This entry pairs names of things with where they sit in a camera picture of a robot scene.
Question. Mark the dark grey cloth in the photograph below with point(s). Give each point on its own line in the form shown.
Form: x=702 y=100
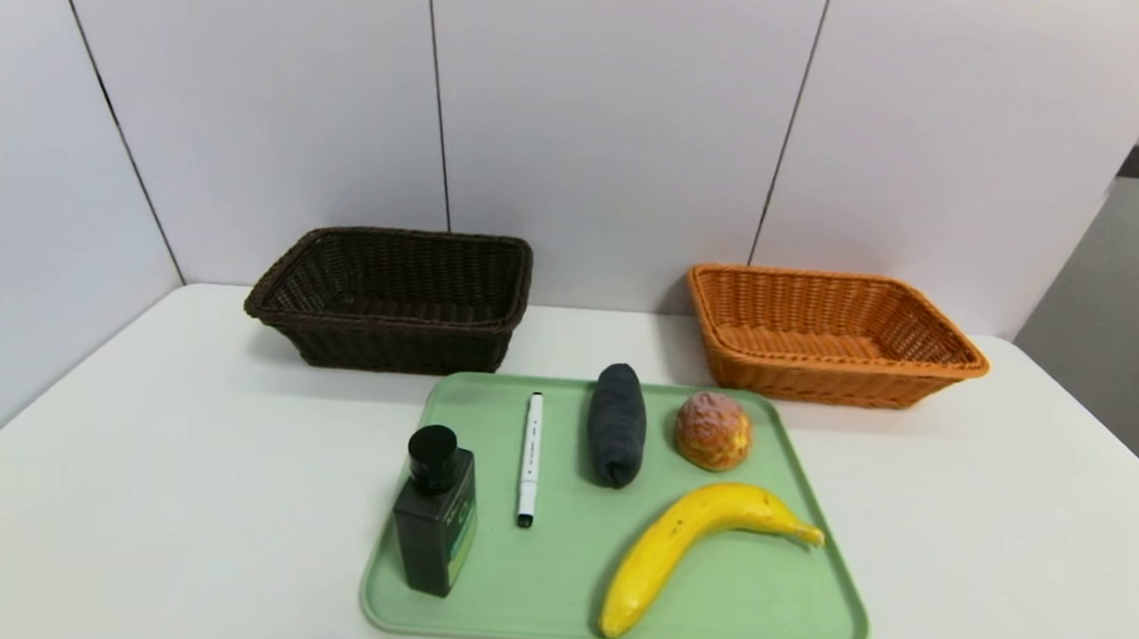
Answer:
x=617 y=423

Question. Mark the white marker pen black caps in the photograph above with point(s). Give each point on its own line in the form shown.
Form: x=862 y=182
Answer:
x=530 y=457

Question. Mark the round brown bread bun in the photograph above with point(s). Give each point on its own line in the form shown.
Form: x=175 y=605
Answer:
x=714 y=432

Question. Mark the yellow banana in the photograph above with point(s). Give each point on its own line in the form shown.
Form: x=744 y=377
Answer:
x=675 y=537

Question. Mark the black square pump bottle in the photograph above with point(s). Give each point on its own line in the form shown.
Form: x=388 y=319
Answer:
x=429 y=530

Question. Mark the dark brown wicker basket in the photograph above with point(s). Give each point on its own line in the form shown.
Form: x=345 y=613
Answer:
x=377 y=346

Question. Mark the orange wicker basket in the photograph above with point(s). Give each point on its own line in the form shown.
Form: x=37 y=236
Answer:
x=826 y=378

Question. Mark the light green plastic tray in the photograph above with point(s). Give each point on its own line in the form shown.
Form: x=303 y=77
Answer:
x=561 y=580

